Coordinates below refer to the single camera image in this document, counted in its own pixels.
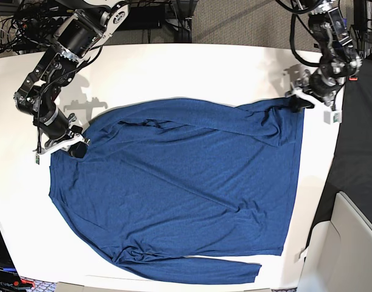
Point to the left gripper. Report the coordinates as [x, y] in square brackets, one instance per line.
[313, 88]

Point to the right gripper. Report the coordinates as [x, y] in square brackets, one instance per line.
[60, 133]

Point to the blue long-sleeve shirt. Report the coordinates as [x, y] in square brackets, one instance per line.
[171, 190]

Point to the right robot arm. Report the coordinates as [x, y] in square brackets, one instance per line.
[90, 26]

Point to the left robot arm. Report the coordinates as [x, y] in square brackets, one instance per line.
[339, 59]

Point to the black box with red label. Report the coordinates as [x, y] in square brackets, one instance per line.
[9, 280]

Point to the white plastic bin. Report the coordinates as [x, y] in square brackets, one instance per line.
[339, 255]

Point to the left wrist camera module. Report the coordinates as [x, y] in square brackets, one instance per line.
[332, 116]

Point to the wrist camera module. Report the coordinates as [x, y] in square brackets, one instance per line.
[332, 116]
[37, 158]

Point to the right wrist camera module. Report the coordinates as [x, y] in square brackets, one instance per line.
[37, 158]

